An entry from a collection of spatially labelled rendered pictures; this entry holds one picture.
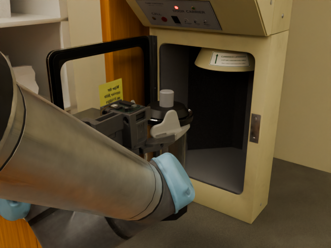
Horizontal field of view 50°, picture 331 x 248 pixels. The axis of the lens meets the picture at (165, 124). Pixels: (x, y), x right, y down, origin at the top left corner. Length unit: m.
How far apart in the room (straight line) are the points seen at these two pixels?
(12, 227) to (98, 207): 0.94
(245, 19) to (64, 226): 0.50
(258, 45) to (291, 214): 0.47
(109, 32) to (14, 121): 0.71
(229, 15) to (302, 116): 0.61
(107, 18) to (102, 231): 0.57
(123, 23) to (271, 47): 0.37
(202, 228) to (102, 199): 0.63
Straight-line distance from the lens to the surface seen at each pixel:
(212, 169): 1.03
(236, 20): 0.75
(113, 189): 0.32
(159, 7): 0.82
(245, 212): 0.95
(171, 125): 0.65
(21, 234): 1.23
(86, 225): 0.48
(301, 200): 1.09
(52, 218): 0.50
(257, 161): 0.87
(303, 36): 1.21
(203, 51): 0.90
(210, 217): 0.97
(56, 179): 0.26
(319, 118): 1.25
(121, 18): 0.93
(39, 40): 2.04
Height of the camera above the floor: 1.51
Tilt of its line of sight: 22 degrees down
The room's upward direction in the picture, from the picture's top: straight up
